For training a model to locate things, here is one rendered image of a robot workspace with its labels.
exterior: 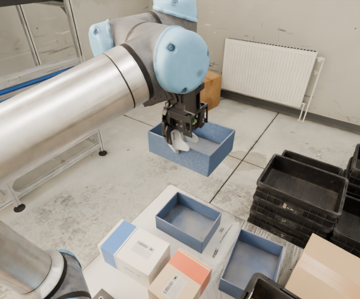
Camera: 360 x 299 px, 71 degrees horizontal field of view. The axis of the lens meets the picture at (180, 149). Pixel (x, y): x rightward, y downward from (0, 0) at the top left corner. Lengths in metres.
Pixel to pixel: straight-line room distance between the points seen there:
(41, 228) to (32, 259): 1.51
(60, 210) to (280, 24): 2.75
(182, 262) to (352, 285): 0.45
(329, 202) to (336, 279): 0.80
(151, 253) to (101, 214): 1.22
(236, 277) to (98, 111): 0.75
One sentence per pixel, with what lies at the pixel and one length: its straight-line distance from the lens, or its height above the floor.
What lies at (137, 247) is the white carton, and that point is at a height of 0.79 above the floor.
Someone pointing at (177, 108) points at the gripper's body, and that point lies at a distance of 0.57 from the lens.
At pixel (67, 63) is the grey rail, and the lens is 2.10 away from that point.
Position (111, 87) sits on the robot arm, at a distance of 0.30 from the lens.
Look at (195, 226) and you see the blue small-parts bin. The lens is 1.02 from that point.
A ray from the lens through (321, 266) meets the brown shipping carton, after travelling 0.85.
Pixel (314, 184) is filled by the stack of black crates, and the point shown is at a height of 0.49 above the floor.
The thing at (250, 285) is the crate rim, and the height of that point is 0.93.
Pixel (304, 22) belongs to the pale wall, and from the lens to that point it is 3.11.
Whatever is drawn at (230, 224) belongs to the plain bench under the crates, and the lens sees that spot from 1.04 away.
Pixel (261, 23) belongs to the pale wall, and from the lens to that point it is 3.22.
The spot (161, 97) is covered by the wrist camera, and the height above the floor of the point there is 1.28.
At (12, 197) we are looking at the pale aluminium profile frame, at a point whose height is 0.14.
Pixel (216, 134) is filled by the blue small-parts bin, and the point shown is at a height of 1.10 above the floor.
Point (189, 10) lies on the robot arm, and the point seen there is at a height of 1.46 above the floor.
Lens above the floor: 1.52
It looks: 37 degrees down
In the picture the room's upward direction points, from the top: straight up
